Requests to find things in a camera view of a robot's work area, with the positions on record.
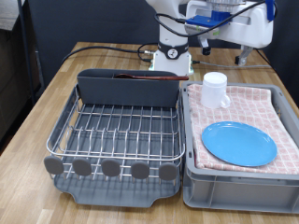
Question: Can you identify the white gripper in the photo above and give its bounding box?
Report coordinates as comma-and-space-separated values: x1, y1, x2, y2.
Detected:
184, 0, 275, 66

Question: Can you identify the white mug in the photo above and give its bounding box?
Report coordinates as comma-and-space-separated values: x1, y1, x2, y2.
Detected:
200, 72, 232, 110

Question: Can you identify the red-brown wooden spoon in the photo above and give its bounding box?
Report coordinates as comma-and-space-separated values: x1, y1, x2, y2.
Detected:
113, 73, 190, 82

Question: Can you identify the blue plate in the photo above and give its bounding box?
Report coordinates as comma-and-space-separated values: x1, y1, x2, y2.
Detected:
201, 120, 278, 168

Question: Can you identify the pink checked cloth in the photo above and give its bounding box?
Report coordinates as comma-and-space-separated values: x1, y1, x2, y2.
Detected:
186, 83, 299, 175

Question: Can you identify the dark grey cutlery holder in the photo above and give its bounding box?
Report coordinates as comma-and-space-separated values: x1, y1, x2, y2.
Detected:
77, 68, 180, 108

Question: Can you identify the grey plastic crate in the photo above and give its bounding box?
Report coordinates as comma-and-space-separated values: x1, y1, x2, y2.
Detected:
180, 81, 299, 215

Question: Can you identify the grey plastic drain tray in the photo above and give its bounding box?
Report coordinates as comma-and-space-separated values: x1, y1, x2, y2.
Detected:
46, 85, 185, 209

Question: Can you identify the black metal pole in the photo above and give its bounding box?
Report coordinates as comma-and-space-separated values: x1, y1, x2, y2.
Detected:
17, 0, 36, 105

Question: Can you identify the dark background furniture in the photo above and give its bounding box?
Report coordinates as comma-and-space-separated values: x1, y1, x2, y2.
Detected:
0, 27, 41, 150

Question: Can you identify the thin grey cable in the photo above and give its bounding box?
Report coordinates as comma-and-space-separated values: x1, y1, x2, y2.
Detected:
192, 60, 272, 69

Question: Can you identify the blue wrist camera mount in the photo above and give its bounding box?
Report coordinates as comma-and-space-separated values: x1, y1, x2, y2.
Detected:
186, 10, 233, 28

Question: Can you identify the black camera cable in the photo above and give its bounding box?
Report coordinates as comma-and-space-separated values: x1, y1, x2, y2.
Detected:
154, 0, 275, 62

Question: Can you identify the blue cable clip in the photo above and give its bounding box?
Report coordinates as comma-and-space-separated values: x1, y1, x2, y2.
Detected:
265, 0, 277, 22

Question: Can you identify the thick black cable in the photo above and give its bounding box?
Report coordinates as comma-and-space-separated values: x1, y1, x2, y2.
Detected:
60, 42, 160, 66

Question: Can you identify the metal wire dish rack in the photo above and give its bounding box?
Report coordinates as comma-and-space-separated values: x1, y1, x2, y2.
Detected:
43, 83, 187, 185

